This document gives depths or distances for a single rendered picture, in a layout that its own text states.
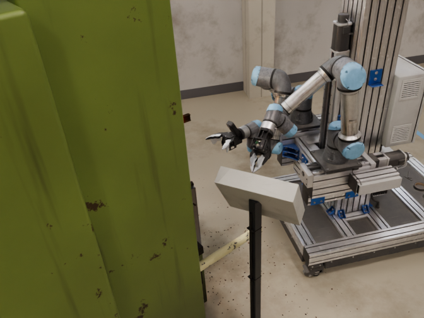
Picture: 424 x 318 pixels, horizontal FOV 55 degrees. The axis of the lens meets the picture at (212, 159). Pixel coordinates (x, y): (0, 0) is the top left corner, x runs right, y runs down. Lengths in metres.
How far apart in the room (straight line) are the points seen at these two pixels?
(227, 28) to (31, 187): 4.02
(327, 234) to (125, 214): 1.67
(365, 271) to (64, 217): 2.17
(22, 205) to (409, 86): 2.12
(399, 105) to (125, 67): 1.79
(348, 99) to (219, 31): 3.05
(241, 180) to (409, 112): 1.36
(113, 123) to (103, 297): 0.62
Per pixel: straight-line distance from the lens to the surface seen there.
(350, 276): 2.93
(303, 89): 2.16
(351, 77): 2.03
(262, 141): 1.92
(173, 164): 1.53
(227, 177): 1.69
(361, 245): 2.83
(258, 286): 2.10
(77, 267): 1.42
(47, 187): 1.22
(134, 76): 1.32
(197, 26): 4.88
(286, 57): 5.32
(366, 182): 2.49
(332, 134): 2.36
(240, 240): 2.18
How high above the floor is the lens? 2.18
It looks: 34 degrees down
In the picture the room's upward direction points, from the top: 4 degrees counter-clockwise
